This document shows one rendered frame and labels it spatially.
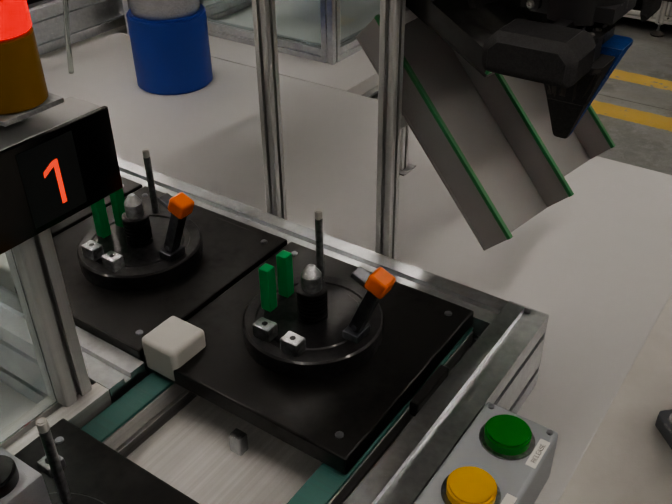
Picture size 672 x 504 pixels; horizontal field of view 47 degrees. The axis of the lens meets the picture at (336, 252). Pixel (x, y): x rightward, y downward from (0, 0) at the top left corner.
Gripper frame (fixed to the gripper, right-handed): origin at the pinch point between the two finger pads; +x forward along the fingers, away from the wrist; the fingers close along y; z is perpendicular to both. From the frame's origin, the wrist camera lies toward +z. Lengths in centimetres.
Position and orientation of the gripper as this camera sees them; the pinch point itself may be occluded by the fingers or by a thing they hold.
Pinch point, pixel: (568, 92)
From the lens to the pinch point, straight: 59.9
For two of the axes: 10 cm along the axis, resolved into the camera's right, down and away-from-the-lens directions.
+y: -5.7, 4.7, -6.7
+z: -8.2, -3.1, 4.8
